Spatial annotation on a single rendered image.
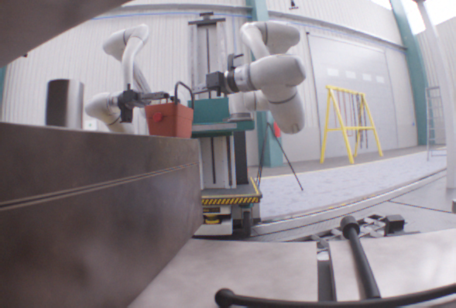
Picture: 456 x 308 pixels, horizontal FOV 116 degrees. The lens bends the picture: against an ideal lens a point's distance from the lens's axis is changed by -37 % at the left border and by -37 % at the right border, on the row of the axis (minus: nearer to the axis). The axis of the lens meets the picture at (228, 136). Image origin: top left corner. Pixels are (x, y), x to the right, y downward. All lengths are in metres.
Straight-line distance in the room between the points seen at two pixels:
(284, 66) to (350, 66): 9.99
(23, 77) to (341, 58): 12.87
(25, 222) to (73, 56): 8.45
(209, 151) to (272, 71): 1.27
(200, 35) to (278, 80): 1.50
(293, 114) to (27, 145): 0.66
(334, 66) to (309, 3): 3.15
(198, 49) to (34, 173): 1.81
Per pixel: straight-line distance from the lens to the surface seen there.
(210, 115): 1.74
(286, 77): 0.63
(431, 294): 0.52
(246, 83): 0.68
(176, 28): 8.22
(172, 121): 0.79
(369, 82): 11.27
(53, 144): 0.36
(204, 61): 1.95
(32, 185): 0.34
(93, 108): 1.00
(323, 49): 9.87
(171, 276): 0.64
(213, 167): 1.81
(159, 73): 7.52
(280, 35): 1.18
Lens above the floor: 0.64
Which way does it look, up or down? 3 degrees up
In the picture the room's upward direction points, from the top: 3 degrees counter-clockwise
